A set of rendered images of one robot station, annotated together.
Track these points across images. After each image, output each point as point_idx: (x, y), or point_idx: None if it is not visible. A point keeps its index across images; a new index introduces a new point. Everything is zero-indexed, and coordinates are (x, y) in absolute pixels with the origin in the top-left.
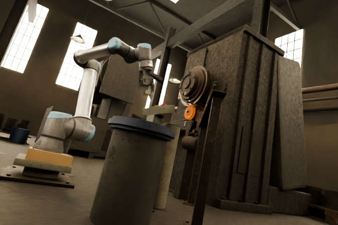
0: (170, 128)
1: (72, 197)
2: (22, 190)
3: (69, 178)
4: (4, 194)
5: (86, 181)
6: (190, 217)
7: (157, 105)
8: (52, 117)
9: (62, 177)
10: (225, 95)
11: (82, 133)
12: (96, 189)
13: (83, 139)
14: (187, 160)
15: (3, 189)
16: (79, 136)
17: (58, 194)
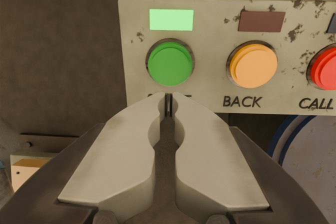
0: None
1: (170, 149)
2: (159, 201)
3: (60, 138)
4: (184, 216)
5: (38, 101)
6: None
7: (268, 79)
8: None
9: (61, 150)
10: None
11: (5, 190)
12: (103, 100)
13: (6, 172)
14: None
15: (165, 217)
16: (12, 189)
17: (161, 164)
